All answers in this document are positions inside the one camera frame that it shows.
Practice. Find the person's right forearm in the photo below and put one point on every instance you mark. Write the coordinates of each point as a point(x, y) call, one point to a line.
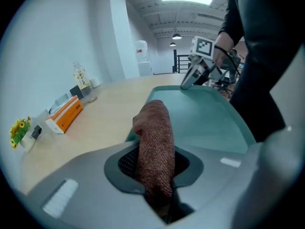
point(222, 46)

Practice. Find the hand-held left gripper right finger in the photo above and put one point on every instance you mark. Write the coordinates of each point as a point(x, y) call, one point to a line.
point(226, 187)

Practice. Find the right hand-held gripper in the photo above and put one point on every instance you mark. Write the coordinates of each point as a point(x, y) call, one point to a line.
point(203, 46)

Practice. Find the green tray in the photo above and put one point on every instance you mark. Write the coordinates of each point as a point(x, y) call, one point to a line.
point(202, 113)

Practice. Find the white tape roll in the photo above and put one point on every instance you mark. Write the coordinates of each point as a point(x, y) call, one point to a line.
point(94, 82)

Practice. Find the potted artificial sunflowers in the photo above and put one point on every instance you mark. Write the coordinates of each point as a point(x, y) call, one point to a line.
point(20, 132)

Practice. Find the person's black clothing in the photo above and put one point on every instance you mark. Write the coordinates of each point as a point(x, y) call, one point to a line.
point(262, 56)

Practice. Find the black pendant lamp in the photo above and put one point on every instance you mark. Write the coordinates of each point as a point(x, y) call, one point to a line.
point(176, 36)
point(172, 44)

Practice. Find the clear plastic bottle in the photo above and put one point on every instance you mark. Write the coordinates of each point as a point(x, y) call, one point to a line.
point(82, 80)

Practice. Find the black railing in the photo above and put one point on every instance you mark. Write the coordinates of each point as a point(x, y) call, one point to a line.
point(181, 63)

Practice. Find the brown cloth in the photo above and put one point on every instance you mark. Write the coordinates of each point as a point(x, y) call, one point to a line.
point(155, 139)

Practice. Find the orange cardboard box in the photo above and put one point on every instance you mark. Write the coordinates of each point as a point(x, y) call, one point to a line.
point(66, 113)

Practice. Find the black box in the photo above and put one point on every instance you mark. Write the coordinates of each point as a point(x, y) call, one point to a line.
point(76, 92)

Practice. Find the clear glass cup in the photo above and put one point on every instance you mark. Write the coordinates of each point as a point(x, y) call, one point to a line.
point(60, 101)
point(43, 117)

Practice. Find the white water dispenser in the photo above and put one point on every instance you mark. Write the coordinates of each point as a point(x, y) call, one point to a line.
point(143, 56)

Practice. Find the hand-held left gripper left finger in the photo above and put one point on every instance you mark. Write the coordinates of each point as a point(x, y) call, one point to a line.
point(95, 199)

